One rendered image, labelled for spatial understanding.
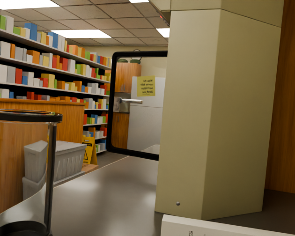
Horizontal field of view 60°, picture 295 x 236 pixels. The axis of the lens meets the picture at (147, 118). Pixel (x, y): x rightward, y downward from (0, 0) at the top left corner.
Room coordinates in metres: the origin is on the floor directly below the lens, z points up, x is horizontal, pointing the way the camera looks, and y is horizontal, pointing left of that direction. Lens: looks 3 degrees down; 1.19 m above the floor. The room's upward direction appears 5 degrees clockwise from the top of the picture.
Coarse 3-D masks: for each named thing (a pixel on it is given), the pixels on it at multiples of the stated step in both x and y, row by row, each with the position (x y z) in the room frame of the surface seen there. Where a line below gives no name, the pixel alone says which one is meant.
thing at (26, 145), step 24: (0, 120) 0.35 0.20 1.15; (0, 144) 0.36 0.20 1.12; (24, 144) 0.36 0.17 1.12; (48, 144) 0.39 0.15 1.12; (0, 168) 0.36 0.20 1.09; (24, 168) 0.36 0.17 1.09; (48, 168) 0.39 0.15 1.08; (0, 192) 0.36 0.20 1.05; (24, 192) 0.37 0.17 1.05; (48, 192) 0.40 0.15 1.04; (0, 216) 0.36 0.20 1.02; (24, 216) 0.37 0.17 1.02; (48, 216) 0.40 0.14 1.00
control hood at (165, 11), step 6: (150, 0) 0.64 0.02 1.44; (156, 0) 0.61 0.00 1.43; (162, 0) 0.61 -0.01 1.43; (168, 0) 0.60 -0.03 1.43; (156, 6) 0.62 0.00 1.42; (162, 6) 0.61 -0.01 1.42; (168, 6) 0.60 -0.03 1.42; (162, 12) 0.62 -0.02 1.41; (168, 12) 0.61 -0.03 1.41; (168, 18) 0.66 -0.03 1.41
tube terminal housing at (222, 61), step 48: (192, 0) 0.59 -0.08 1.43; (240, 0) 0.59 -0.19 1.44; (192, 48) 0.58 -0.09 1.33; (240, 48) 0.60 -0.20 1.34; (192, 96) 0.58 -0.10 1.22; (240, 96) 0.60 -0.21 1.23; (192, 144) 0.58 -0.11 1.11; (240, 144) 0.61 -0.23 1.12; (192, 192) 0.58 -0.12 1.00; (240, 192) 0.62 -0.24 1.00
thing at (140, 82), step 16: (128, 64) 1.00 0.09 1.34; (144, 64) 0.97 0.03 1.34; (160, 64) 0.94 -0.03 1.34; (128, 80) 1.00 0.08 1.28; (144, 80) 0.97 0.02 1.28; (160, 80) 0.94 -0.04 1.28; (128, 96) 0.99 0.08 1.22; (144, 96) 0.96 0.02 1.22; (160, 96) 0.94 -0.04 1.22; (128, 112) 0.99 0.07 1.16; (144, 112) 0.96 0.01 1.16; (160, 112) 0.93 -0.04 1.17; (112, 128) 1.02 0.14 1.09; (128, 128) 0.99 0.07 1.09; (144, 128) 0.96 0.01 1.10; (160, 128) 0.93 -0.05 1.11; (112, 144) 1.02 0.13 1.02; (128, 144) 0.99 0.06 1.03; (144, 144) 0.96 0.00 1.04
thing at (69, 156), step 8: (56, 144) 2.92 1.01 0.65; (64, 144) 2.96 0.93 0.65; (72, 144) 3.00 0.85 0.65; (80, 144) 3.04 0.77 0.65; (56, 152) 2.53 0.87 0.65; (64, 152) 2.66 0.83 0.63; (72, 152) 2.81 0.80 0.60; (80, 152) 2.97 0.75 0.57; (56, 160) 2.57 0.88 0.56; (64, 160) 2.69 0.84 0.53; (72, 160) 2.83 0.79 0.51; (80, 160) 2.99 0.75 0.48; (56, 168) 2.59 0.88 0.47; (64, 168) 2.72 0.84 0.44; (72, 168) 2.87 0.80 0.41; (80, 168) 3.03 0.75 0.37; (56, 176) 2.61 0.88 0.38; (64, 176) 2.74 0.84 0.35
